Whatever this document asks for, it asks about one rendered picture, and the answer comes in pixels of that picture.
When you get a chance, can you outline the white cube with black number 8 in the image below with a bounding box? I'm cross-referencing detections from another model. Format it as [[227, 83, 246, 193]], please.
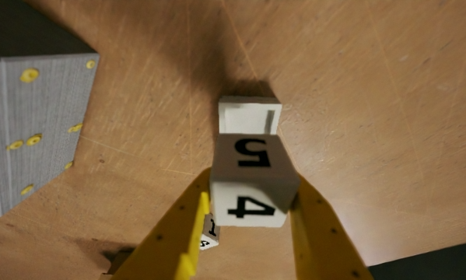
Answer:
[[200, 213, 220, 250]]

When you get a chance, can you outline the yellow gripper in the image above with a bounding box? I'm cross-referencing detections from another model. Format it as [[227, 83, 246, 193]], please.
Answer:
[[110, 167, 374, 280]]

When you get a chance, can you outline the white cube with black number 4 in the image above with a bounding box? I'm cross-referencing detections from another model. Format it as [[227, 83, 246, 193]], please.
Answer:
[[209, 133, 301, 227]]

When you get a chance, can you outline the open brown cardboard box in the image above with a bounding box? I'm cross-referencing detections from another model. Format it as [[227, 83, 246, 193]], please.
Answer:
[[99, 251, 132, 280]]

